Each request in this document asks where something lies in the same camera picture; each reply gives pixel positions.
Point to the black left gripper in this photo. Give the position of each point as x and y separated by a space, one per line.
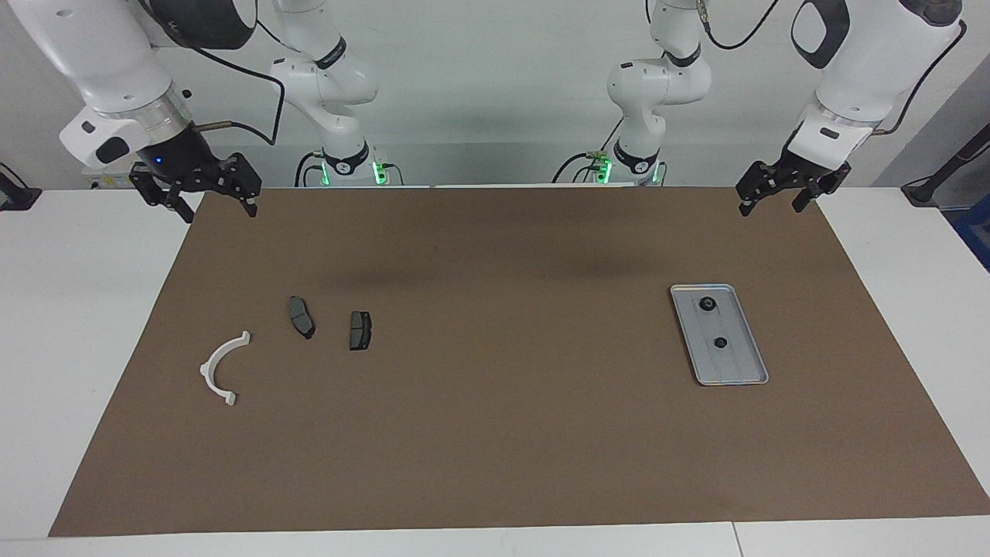
800 170

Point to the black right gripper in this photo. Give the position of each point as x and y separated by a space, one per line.
186 162

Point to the large black bearing gear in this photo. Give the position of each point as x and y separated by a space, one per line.
706 304

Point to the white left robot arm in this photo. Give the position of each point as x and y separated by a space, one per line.
874 62

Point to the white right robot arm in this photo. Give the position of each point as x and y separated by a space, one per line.
100 54

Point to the silver metal tray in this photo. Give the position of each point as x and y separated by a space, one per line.
731 367

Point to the white box with labels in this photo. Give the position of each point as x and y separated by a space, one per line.
108 182

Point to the curved dark brake pad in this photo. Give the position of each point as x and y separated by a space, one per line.
300 316

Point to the black table clamp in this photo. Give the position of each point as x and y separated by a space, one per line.
19 199

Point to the blue object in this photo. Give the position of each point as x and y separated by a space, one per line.
978 232

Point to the rectangular dark brake pad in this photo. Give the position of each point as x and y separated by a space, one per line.
360 331

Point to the brown table mat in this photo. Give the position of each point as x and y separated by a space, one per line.
495 449

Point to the white curved plastic bracket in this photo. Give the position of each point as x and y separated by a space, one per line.
205 371

